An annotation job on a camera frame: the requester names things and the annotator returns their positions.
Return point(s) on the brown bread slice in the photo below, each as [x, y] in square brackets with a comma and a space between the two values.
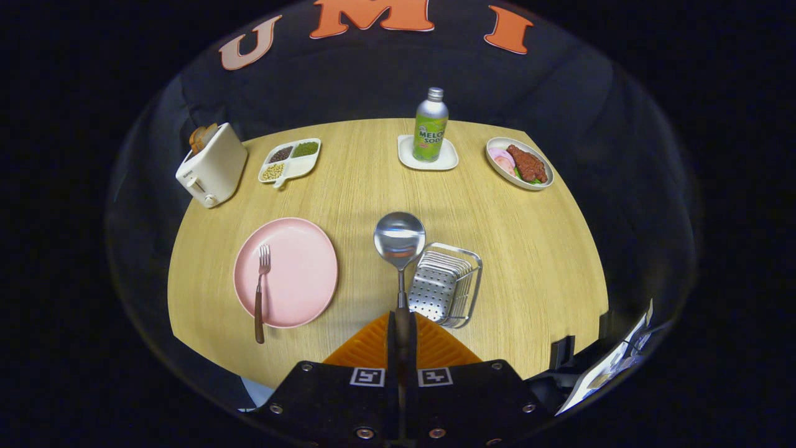
[209, 132]
[196, 142]

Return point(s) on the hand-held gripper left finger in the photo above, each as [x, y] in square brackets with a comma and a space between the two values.
[348, 398]

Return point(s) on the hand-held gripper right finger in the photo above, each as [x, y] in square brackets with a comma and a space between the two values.
[460, 398]

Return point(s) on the white oval plate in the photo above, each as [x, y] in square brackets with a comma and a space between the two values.
[541, 160]

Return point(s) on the white square coaster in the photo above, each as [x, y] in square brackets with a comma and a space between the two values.
[453, 163]

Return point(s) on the pink ham slices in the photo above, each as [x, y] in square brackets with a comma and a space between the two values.
[500, 160]

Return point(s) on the black table clamp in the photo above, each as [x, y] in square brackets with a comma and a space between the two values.
[561, 353]
[609, 323]

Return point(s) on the pile of dark red beans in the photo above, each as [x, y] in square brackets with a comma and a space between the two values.
[280, 154]

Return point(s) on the green vegetable leaf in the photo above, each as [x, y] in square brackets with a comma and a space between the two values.
[519, 175]

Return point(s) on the metal drain basket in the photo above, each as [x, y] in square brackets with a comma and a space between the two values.
[432, 292]

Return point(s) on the pile of yellow soybeans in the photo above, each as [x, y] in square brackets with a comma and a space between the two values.
[272, 172]

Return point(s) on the pink round plate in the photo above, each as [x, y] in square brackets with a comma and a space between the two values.
[298, 274]

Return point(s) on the white toaster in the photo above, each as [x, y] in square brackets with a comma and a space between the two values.
[214, 168]

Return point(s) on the pile of green beans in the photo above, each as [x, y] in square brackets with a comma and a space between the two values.
[305, 149]

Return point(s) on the green soda bottle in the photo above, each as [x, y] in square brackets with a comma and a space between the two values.
[430, 134]

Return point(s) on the white divided dish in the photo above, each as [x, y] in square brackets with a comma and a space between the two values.
[305, 167]

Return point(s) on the red brown meat slice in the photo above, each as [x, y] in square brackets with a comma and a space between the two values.
[527, 165]

